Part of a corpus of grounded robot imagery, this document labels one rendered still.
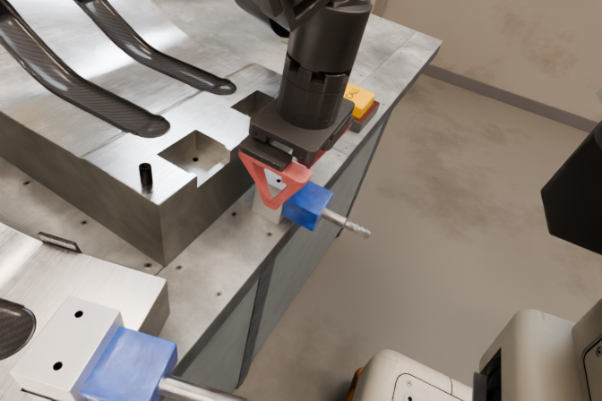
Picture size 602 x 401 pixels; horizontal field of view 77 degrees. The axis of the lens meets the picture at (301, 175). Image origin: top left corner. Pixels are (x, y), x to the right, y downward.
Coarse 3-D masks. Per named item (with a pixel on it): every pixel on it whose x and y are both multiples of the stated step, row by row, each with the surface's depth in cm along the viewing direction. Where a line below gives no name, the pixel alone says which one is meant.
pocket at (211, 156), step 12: (192, 132) 38; (180, 144) 37; (192, 144) 39; (204, 144) 39; (216, 144) 38; (168, 156) 36; (180, 156) 38; (192, 156) 39; (204, 156) 39; (216, 156) 39; (228, 156) 37; (180, 168) 37; (192, 168) 38; (204, 168) 38; (216, 168) 37; (204, 180) 35
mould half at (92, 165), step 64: (64, 0) 46; (128, 0) 51; (0, 64) 38; (128, 64) 46; (192, 64) 48; (256, 64) 50; (0, 128) 38; (64, 128) 35; (192, 128) 38; (64, 192) 39; (128, 192) 32; (192, 192) 34
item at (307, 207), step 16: (272, 176) 40; (256, 192) 41; (272, 192) 40; (304, 192) 41; (320, 192) 42; (256, 208) 43; (288, 208) 41; (304, 208) 40; (320, 208) 40; (304, 224) 41; (336, 224) 41; (352, 224) 40
